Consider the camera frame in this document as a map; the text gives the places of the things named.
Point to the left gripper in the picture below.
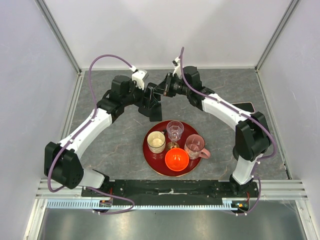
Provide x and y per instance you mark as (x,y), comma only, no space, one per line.
(141,104)

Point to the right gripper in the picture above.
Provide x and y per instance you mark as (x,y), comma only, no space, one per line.
(165,85)

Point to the black cased phone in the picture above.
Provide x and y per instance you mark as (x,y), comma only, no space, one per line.
(151,98)

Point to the pink cased phone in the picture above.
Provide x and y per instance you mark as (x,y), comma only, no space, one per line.
(245,106)

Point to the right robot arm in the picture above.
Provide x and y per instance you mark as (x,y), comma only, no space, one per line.
(252,135)

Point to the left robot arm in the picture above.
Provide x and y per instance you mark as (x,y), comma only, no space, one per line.
(62,160)

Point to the black folding phone stand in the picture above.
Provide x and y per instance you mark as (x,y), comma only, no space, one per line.
(155,111)

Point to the clear faceted glass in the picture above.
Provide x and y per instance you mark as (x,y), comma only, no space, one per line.
(175,130)

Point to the cream ceramic cup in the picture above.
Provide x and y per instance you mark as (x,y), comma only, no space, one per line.
(156,142)

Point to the pink ghost mug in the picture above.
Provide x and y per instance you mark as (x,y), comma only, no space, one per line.
(195,147)

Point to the red round tray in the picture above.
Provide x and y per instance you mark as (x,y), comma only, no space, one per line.
(157,161)

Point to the orange bowl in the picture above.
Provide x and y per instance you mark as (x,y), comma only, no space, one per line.
(177,159)

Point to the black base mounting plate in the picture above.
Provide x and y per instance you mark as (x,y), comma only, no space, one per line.
(177,191)

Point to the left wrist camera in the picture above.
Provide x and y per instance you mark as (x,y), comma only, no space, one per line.
(139,76)

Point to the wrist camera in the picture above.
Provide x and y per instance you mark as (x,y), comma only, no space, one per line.
(177,66)
(139,76)

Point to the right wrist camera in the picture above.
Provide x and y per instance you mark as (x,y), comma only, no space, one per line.
(177,66)

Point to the grey slotted cable duct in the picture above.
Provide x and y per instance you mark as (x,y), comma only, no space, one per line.
(101,204)

